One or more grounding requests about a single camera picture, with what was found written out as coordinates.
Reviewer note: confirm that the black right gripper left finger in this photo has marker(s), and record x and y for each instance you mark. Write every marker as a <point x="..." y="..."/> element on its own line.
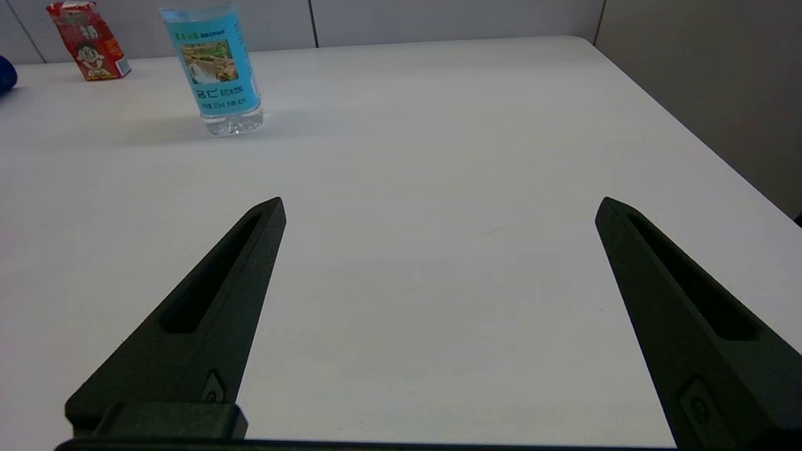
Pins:
<point x="207" y="338"/>

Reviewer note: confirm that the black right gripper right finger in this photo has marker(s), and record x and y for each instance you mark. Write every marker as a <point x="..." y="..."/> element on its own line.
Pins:
<point x="677" y="326"/>

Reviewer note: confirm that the red milk carton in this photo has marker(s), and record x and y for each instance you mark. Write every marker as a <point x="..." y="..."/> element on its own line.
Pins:
<point x="88" y="41"/>

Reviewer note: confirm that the clear water bottle blue label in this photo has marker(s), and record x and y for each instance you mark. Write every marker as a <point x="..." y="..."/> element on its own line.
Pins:
<point x="216" y="69"/>

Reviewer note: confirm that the blue object at edge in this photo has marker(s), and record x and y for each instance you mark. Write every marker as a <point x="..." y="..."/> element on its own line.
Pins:
<point x="5" y="74"/>

